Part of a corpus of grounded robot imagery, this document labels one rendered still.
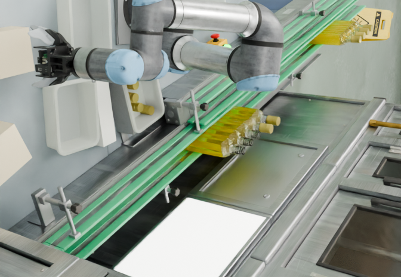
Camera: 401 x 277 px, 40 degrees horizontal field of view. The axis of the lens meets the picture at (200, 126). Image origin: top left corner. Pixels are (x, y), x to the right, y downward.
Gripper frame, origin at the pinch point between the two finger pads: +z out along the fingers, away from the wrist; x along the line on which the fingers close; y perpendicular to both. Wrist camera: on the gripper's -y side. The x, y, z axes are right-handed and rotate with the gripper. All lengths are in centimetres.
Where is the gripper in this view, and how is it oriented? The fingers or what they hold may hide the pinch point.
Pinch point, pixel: (34, 56)
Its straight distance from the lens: 148.4
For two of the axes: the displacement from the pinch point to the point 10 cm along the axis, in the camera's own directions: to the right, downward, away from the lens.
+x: 0.0, 9.7, 2.4
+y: -5.7, 2.0, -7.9
